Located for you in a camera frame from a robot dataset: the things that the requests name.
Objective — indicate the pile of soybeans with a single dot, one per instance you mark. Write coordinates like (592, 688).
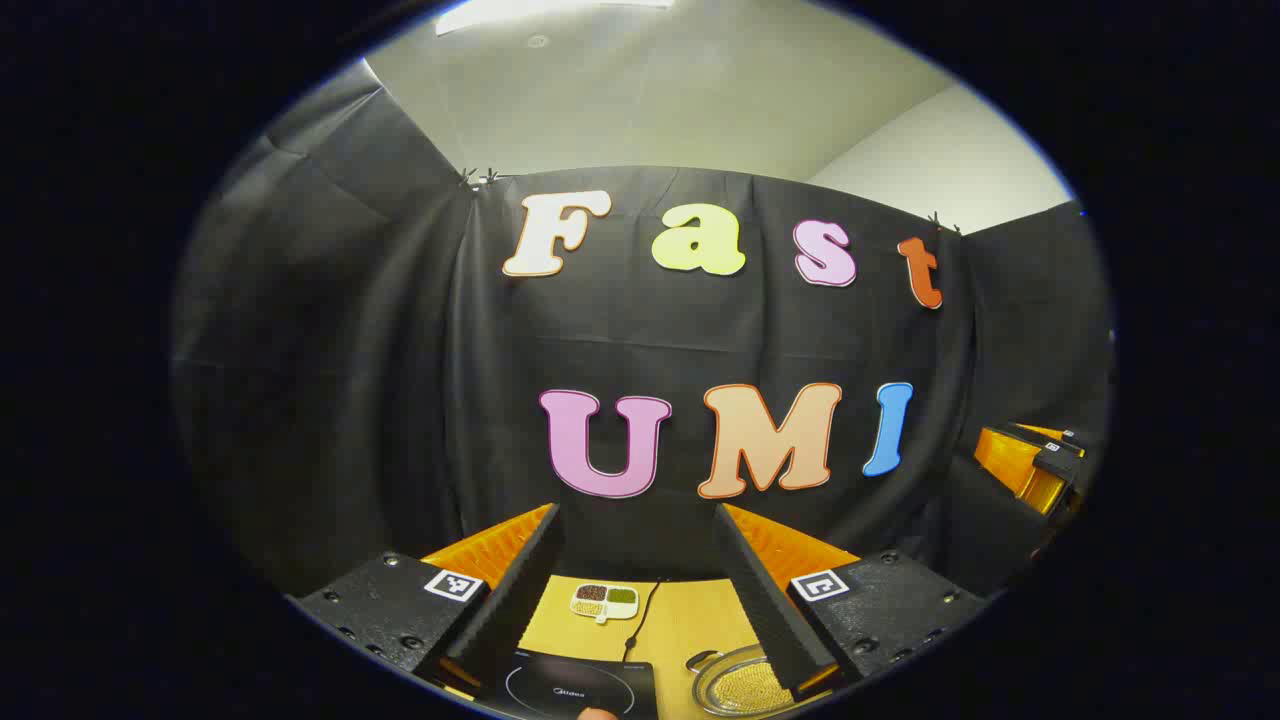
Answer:
(750, 690)

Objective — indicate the ceiling light panel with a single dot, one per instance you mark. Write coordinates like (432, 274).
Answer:
(550, 12)

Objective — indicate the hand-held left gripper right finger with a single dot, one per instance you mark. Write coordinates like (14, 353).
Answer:
(765, 600)

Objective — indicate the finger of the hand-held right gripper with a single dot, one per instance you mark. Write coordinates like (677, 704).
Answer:
(1010, 462)
(1058, 434)

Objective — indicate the black induction cooktop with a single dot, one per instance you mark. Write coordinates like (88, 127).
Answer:
(560, 690)

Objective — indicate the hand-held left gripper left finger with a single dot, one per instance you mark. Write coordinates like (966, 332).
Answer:
(520, 590)

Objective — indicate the white divided dish of beans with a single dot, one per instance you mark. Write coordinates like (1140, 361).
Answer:
(604, 600)

